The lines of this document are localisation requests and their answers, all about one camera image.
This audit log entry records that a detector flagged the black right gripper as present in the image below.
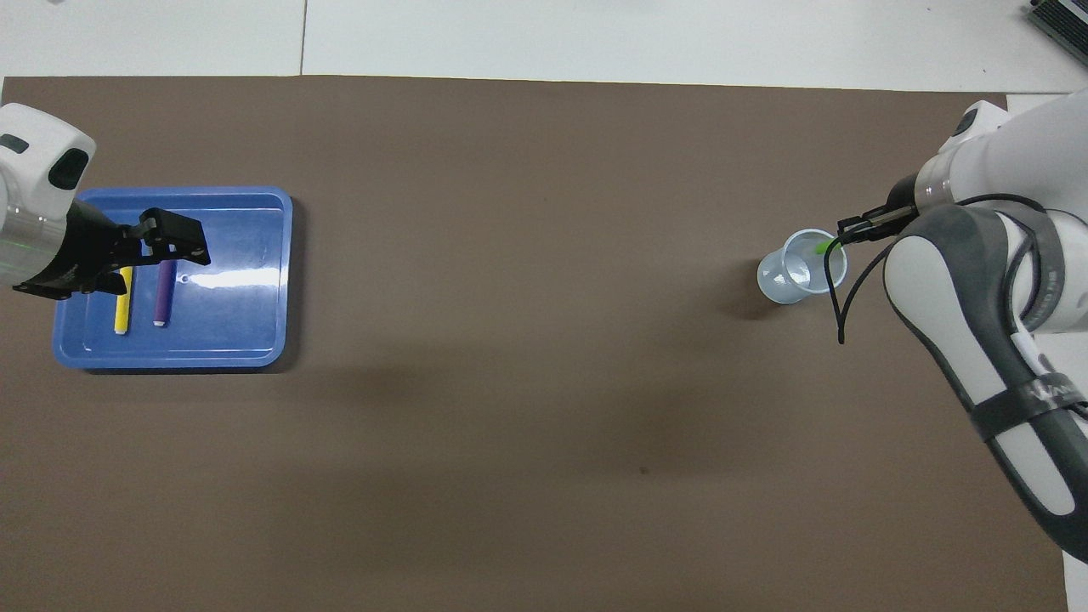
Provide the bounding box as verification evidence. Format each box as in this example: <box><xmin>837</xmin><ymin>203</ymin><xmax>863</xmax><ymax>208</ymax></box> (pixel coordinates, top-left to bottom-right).
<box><xmin>836</xmin><ymin>173</ymin><xmax>924</xmax><ymax>245</ymax></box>

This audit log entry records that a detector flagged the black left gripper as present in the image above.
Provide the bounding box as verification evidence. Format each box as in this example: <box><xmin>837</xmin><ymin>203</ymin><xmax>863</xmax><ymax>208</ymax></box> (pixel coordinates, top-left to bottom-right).
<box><xmin>12</xmin><ymin>198</ymin><xmax>213</xmax><ymax>302</ymax></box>

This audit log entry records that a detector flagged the purple pen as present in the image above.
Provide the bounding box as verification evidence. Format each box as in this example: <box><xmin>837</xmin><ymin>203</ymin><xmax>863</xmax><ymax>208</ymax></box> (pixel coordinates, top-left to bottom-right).
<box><xmin>152</xmin><ymin>259</ymin><xmax>178</xmax><ymax>329</ymax></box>

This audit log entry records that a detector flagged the yellow pen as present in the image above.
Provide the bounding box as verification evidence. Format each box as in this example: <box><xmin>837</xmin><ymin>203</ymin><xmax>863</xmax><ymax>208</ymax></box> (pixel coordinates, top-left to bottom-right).
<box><xmin>114</xmin><ymin>267</ymin><xmax>134</xmax><ymax>336</ymax></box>

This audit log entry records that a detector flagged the translucent plastic cup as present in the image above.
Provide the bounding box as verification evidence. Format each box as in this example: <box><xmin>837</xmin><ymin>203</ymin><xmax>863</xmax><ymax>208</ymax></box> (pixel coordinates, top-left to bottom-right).
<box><xmin>756</xmin><ymin>228</ymin><xmax>849</xmax><ymax>306</ymax></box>

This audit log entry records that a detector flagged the blue plastic tray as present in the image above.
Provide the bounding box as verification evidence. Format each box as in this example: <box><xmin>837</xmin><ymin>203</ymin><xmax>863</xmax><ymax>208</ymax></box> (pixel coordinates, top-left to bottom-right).
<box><xmin>53</xmin><ymin>186</ymin><xmax>294</xmax><ymax>371</ymax></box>

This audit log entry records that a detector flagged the grey ribbed device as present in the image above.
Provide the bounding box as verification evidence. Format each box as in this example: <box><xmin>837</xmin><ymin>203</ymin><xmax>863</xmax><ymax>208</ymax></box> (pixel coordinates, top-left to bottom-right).
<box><xmin>1023</xmin><ymin>0</ymin><xmax>1088</xmax><ymax>65</ymax></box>

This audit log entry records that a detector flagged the brown table mat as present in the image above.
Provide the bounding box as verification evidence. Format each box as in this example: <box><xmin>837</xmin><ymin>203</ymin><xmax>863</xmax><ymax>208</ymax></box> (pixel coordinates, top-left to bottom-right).
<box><xmin>0</xmin><ymin>75</ymin><xmax>1070</xmax><ymax>612</ymax></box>

